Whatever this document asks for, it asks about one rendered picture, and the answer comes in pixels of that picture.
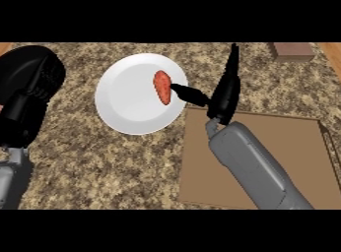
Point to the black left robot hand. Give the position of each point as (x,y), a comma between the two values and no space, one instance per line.
(22,82)

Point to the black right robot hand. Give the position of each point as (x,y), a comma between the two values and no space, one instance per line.
(225,93)

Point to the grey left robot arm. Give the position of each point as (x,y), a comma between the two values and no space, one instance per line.
(3,178)

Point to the orange sweet potato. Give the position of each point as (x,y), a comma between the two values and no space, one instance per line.
(161,86)

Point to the white round plate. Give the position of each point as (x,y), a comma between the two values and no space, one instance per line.
(139,94)

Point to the brown flat tray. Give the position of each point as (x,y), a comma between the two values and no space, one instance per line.
(299,157)

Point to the reddish brown block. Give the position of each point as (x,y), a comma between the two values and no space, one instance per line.
(293,51)

